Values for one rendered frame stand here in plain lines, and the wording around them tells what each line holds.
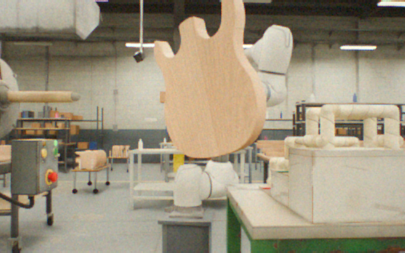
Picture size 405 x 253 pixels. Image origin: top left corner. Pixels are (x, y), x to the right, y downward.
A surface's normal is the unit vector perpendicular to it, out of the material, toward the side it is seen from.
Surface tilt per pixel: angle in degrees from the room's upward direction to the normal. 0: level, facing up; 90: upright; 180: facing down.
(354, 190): 90
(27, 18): 90
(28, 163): 90
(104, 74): 90
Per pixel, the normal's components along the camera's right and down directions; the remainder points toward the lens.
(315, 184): 0.07, -0.02
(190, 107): -0.67, 0.11
